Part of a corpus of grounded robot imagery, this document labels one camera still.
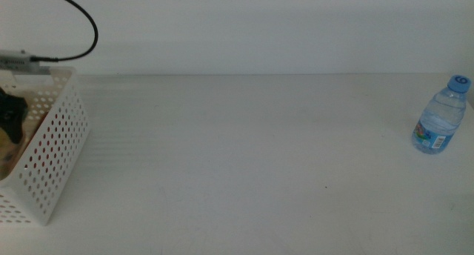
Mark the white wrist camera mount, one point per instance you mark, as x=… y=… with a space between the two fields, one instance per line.
x=15 y=60

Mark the clear water bottle blue cap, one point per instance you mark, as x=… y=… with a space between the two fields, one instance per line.
x=440 y=118

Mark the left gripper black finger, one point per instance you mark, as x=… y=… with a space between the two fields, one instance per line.
x=13 y=114

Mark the white perforated plastic basket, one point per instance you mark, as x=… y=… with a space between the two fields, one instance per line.
x=61 y=77

